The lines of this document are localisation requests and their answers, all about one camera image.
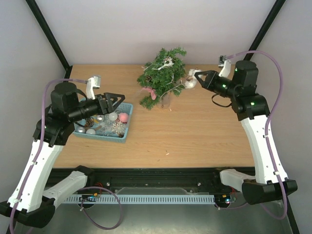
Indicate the white ball ornament near handle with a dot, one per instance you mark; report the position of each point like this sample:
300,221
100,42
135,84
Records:
91,131

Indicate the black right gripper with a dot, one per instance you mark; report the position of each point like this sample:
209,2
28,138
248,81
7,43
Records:
209,80

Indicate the light blue plastic basket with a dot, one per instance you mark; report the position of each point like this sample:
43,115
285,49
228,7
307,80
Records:
103,125

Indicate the small green christmas tree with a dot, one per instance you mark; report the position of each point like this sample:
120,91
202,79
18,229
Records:
166,81

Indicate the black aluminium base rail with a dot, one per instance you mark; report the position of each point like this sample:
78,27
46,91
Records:
198,179

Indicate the wooden tree base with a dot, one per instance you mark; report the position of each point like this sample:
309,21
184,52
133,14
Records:
165,102

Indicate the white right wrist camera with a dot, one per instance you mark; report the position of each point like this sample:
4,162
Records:
225,65

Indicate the white snowflake ornament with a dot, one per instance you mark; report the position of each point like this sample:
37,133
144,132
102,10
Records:
118,128

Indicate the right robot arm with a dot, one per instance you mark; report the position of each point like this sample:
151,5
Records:
271,181

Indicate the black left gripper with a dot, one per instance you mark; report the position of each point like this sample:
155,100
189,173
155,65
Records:
108,107

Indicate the small silver ball ornament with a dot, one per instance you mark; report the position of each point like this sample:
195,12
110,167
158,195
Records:
81,130

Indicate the light blue cable duct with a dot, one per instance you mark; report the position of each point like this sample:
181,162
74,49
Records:
143,199

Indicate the pink felt ornament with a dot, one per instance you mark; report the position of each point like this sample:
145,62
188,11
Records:
151,91

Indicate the white cotton boll ornament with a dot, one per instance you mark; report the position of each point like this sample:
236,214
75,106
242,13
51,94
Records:
190,79

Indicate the silver glitter reindeer ornament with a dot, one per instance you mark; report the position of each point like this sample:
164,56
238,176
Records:
168,62

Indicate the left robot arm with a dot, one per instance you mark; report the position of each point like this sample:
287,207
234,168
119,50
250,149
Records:
31,204

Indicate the pink pompom ornament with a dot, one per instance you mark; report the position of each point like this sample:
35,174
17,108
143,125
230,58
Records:
123,117

